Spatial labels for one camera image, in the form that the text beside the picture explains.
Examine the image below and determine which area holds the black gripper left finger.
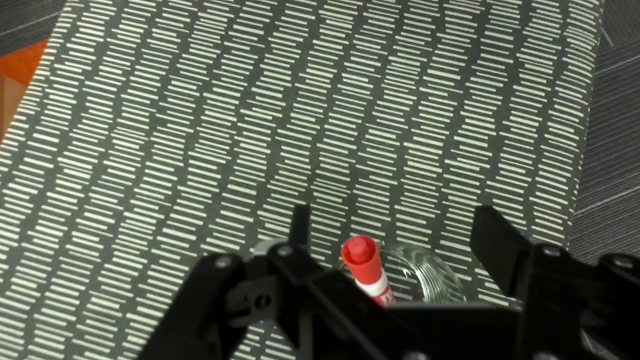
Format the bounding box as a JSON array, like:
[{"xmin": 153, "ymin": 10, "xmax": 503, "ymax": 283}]
[{"xmin": 287, "ymin": 202, "xmax": 312, "ymax": 255}]

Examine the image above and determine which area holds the grey patterned cloth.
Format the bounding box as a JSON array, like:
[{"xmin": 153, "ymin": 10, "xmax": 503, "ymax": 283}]
[{"xmin": 0, "ymin": 0, "xmax": 603, "ymax": 360}]

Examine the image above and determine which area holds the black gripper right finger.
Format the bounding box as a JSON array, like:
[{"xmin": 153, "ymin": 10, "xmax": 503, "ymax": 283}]
[{"xmin": 467, "ymin": 204, "xmax": 535, "ymax": 300}]

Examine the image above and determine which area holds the red marker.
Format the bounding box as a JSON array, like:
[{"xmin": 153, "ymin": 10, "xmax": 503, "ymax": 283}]
[{"xmin": 340, "ymin": 233, "xmax": 398, "ymax": 310}]

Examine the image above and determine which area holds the clear drinking glass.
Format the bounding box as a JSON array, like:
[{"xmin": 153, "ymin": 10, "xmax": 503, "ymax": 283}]
[{"xmin": 249, "ymin": 239, "xmax": 470, "ymax": 309}]

